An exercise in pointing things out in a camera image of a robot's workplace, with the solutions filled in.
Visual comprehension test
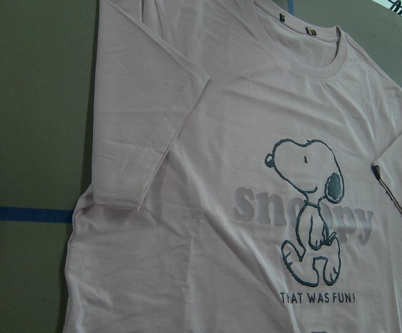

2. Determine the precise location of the pink Snoopy t-shirt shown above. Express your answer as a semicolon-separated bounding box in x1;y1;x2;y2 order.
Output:
64;1;402;332

